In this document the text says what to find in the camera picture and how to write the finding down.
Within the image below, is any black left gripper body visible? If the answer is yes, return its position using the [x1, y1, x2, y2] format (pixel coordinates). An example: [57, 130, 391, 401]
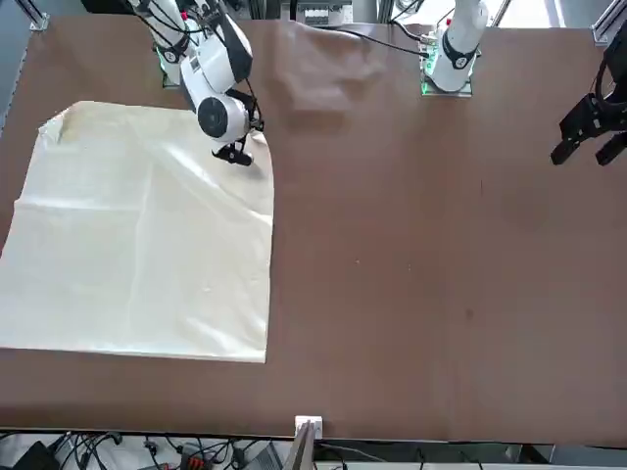
[595, 31, 627, 131]

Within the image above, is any cream tablecloth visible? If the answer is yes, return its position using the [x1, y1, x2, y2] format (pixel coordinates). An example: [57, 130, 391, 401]
[0, 100, 275, 364]

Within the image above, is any grey power strip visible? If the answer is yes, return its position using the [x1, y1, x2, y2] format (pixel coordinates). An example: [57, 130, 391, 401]
[288, 0, 355, 25]

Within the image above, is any grey metal box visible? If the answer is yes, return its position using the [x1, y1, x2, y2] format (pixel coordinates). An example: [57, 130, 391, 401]
[239, 440, 284, 470]

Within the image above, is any white side bench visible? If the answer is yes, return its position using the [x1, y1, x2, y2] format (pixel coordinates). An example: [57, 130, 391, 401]
[0, 431, 627, 470]

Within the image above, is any black power adapter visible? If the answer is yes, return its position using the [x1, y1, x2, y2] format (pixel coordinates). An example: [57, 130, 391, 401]
[8, 440, 63, 470]

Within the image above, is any aluminium frame post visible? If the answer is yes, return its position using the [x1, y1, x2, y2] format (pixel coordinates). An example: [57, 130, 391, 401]
[283, 414, 325, 470]
[28, 0, 51, 31]
[591, 0, 622, 44]

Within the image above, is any black table cable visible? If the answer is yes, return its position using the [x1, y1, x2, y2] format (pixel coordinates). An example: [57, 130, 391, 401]
[308, 26, 432, 60]
[389, 19, 427, 43]

